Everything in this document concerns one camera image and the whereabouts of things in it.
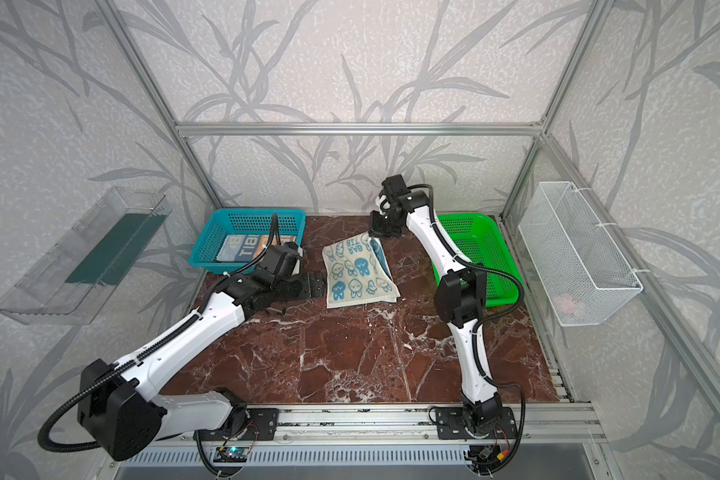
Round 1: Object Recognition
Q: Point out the blue bunny towel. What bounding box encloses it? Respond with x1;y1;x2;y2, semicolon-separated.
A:
322;232;400;309

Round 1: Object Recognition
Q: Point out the striped multicolour rabbit towel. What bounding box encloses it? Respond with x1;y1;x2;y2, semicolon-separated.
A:
215;234;269;263

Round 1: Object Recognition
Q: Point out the teal plastic basket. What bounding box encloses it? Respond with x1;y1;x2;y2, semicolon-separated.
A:
189;208;306;274

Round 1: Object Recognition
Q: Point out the green plastic basket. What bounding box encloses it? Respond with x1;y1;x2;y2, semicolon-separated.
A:
438;213;523;307

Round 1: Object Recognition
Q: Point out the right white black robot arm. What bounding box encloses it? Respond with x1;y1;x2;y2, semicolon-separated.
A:
370;175;524;437

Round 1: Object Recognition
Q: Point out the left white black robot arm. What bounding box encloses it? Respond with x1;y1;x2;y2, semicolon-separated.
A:
37;242;327;461

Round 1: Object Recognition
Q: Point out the green lit circuit board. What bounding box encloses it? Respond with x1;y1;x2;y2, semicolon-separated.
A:
213;446;251;464

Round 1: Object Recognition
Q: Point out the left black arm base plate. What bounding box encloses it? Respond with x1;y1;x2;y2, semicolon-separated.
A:
216;408;279;441

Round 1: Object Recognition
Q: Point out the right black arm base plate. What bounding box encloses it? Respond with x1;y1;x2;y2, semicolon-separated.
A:
428;406;518;441

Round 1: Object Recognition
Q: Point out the pink item in wire basket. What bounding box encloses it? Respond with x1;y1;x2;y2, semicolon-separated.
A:
553;294;584;318

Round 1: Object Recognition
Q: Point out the white wire mesh basket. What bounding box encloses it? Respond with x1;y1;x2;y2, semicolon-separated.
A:
519;181;643;327

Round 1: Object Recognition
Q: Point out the clear plastic wall shelf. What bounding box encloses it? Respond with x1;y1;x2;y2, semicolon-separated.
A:
0;187;172;325

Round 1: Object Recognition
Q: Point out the right wired connector board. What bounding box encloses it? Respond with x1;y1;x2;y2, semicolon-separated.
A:
466;445;510;468

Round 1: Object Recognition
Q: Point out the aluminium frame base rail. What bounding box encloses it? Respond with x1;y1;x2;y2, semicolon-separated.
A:
90;402;622;479

